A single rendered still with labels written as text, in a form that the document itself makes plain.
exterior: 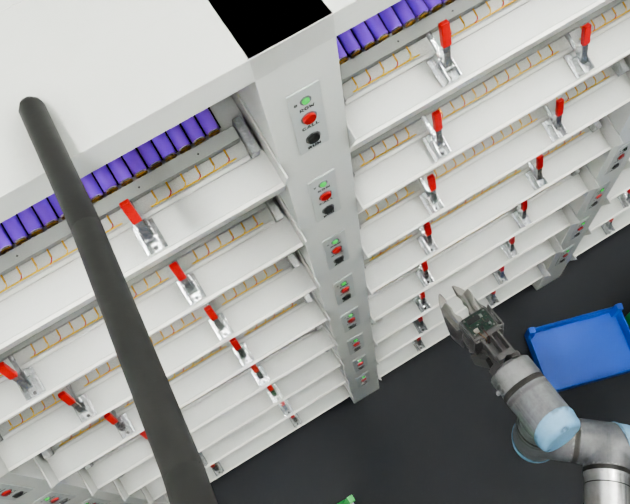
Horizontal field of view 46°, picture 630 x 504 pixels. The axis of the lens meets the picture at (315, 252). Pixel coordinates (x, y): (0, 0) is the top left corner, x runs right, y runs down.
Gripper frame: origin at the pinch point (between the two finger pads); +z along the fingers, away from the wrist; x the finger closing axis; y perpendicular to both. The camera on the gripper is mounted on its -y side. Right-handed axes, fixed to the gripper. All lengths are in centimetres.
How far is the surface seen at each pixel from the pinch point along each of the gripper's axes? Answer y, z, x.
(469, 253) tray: -7.3, 9.6, -11.8
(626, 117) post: 22, 3, -45
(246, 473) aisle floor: -80, 18, 65
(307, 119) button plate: 81, -7, 21
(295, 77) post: 89, -7, 21
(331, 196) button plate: 60, -3, 20
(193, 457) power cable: 103, -43, 44
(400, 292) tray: -7.0, 10.1, 6.7
